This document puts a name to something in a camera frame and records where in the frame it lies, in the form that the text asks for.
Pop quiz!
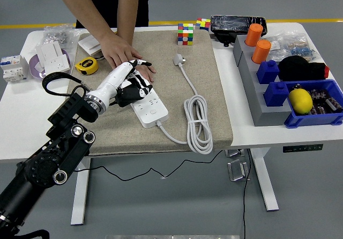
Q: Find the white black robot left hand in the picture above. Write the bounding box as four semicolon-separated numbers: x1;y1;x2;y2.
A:
91;58;154;111

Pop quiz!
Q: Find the person's right hand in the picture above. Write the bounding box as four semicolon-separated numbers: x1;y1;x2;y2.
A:
101;32;144;70

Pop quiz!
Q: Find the person's left hand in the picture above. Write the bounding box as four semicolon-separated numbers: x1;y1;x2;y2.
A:
137;65;157;83

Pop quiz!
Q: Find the white power strip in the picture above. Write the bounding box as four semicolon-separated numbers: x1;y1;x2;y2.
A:
130;75;169;129

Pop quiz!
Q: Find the thin black plug cord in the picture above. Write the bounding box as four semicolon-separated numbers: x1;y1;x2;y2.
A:
74;150;227;182

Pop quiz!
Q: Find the grey-brown mat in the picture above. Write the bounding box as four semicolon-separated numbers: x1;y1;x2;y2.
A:
66;29;234;156

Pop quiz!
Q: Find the large colourful puzzle cube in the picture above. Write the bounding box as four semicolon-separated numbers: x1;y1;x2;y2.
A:
176;23;194;46

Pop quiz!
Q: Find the clear bag of screws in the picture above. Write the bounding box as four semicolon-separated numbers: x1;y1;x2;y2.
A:
42;24;81;49

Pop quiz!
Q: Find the small colourful puzzle cube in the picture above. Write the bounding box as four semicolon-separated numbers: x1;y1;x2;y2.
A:
195;18;211;32

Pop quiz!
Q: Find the purple bowl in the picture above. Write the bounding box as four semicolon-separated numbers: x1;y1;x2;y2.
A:
28;48;71;79

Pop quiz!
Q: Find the small black gadget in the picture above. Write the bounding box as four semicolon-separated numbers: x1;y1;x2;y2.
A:
214;32;236;48

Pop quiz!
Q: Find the black plastic-wrapped box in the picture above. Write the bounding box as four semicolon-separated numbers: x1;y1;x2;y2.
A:
210;14;268;38

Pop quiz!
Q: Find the white circuit breaker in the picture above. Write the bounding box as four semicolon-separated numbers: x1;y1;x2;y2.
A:
0;54;29;83

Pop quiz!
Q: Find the orange cylinder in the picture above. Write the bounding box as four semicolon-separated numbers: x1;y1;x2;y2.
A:
251;39;272;65
245;23;264;47

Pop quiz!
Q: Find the grey peg block base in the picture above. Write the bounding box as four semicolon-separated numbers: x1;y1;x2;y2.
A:
232;34;293;127

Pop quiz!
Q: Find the blue block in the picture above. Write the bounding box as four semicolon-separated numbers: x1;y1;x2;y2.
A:
256;59;280;85
263;81;289;108

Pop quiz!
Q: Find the clear bag of small parts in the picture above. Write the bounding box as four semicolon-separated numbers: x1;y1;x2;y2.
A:
264;32;292;61

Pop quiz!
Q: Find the white table leg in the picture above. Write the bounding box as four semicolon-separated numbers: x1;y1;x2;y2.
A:
248;147;280;212
70;155;92;226

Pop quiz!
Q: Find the black fabric bundle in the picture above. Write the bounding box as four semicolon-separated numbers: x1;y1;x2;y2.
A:
278;55;330;82

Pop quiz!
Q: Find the clear bag of blue components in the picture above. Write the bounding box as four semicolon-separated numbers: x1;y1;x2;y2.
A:
287;32;318;62

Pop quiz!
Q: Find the yellow lemon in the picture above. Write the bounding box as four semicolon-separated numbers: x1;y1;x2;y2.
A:
288;88;314;115

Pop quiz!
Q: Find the blue plastic bin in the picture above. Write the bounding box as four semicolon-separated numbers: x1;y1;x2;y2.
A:
284;79;343;129

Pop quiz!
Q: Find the black table control panel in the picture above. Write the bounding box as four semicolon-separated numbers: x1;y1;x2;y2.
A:
282;144;324;153

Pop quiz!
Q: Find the dark cylindrical capacitor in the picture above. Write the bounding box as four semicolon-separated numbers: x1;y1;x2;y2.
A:
310;88;331;102
324;96;343;114
308;101;327;116

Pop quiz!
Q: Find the white wall switch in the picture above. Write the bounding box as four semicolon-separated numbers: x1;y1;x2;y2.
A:
78;34;102;56

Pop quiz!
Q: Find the white power cord with plug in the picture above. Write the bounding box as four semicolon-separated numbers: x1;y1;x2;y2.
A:
156;53;214;155

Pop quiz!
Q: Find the white wall socket panel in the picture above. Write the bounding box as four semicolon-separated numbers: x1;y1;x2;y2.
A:
42;56;69;76

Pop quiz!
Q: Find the white plain wall panel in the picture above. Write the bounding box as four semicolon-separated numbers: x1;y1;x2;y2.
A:
35;41;65;63

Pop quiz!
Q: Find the small silver metal bracket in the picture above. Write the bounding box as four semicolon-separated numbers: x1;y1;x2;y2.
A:
225;149;246;158

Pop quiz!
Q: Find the large silver metal bracket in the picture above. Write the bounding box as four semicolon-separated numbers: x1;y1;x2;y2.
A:
227;159;251;182

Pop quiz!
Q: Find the black floor cable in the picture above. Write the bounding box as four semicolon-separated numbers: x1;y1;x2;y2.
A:
242;149;252;239

